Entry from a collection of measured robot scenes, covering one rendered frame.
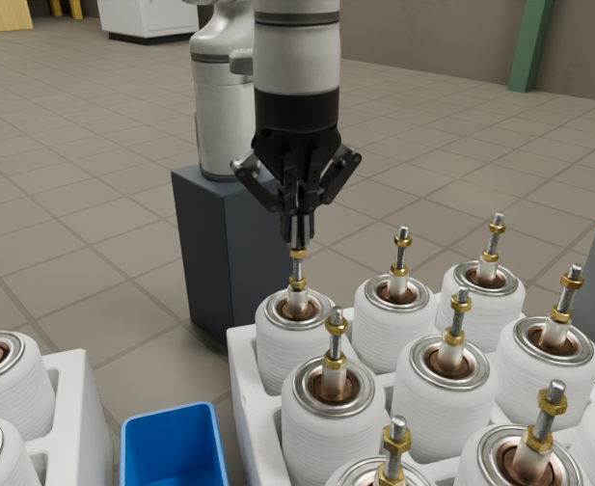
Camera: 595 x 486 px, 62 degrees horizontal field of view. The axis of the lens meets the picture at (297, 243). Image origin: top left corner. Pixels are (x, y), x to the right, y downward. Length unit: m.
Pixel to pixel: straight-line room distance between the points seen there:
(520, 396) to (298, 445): 0.23
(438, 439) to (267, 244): 0.42
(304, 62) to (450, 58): 2.76
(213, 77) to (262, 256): 0.28
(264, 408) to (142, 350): 0.41
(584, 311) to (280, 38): 0.52
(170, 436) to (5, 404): 0.21
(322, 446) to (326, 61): 0.32
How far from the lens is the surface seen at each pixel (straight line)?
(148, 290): 1.06
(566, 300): 0.54
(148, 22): 4.32
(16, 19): 5.87
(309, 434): 0.45
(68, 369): 0.64
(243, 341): 0.62
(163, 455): 0.70
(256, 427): 0.53
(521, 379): 0.56
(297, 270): 0.52
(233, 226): 0.74
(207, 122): 0.73
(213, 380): 0.84
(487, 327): 0.63
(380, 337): 0.57
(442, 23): 3.18
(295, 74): 0.41
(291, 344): 0.53
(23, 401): 0.57
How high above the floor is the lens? 0.59
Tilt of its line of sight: 30 degrees down
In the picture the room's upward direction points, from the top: straight up
